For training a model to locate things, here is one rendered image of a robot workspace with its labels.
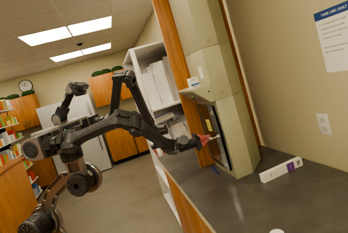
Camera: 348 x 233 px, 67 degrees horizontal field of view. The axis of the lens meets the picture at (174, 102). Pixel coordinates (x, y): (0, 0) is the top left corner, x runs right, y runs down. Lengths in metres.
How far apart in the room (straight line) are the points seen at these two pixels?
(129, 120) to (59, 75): 5.89
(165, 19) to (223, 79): 0.62
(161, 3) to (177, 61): 0.40
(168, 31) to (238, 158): 0.94
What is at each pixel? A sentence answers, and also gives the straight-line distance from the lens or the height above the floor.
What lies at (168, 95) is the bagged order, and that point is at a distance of 2.73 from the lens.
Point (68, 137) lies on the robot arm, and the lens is 1.46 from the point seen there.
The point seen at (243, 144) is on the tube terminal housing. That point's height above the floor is 1.12.
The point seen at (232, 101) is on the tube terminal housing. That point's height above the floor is 1.38.
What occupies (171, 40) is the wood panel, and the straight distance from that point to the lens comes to 1.84.
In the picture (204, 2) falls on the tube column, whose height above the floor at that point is 1.95.
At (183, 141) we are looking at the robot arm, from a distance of 1.48.
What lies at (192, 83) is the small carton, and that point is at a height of 1.54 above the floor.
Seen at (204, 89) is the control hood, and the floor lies 1.49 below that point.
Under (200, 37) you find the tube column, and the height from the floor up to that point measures 1.77.
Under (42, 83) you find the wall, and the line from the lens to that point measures 7.12.
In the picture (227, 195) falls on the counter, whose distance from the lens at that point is 1.48.
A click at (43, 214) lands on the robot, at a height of 0.95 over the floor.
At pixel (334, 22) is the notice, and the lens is 1.35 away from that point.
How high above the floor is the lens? 1.60
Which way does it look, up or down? 5 degrees down
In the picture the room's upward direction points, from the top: 16 degrees counter-clockwise
